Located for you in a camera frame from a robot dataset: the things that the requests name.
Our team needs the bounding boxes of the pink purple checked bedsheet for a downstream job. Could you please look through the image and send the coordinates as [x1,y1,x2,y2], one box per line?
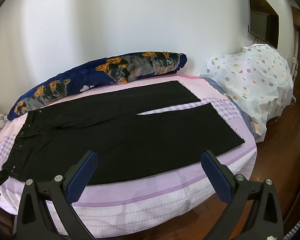
[0,75,257,238]

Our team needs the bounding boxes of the navy blue cat-print pillow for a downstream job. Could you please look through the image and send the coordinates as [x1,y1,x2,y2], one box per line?
[7,51,187,121]

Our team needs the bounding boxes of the black denim pants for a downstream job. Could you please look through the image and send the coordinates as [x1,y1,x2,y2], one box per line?
[2,81,244,185]

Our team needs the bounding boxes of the wall-mounted black television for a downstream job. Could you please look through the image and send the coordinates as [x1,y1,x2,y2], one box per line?
[248,0,279,49]

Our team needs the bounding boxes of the white patterned cover cloth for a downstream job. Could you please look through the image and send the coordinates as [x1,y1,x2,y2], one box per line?
[200,44,293,142]

